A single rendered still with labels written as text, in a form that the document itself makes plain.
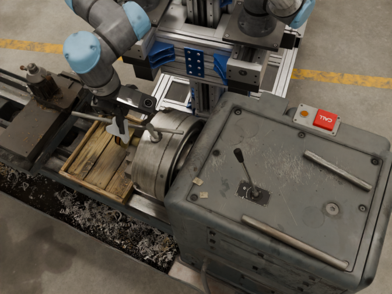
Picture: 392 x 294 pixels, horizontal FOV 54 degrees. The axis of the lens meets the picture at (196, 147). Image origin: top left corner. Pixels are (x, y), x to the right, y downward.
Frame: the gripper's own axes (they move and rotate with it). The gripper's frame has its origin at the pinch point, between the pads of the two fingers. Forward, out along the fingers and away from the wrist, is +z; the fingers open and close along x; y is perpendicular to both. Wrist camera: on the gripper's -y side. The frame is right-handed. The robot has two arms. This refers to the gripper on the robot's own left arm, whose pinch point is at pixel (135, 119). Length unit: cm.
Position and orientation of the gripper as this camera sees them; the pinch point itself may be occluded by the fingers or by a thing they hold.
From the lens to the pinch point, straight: 109.6
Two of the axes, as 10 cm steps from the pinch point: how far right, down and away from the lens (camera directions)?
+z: 1.2, 3.4, 9.3
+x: -2.1, 9.3, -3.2
